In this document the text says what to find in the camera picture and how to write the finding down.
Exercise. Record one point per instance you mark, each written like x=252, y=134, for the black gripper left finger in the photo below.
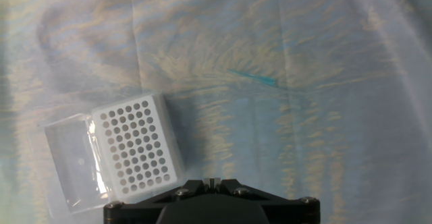
x=128, y=214

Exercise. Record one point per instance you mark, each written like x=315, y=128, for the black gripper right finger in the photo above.
x=297, y=214

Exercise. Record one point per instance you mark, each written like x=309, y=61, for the blue pipette tip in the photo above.
x=263, y=80

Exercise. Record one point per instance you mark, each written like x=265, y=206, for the white pipette tip holder box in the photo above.
x=135, y=143

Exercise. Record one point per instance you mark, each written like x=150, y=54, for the light blue cloth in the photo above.
x=303, y=149

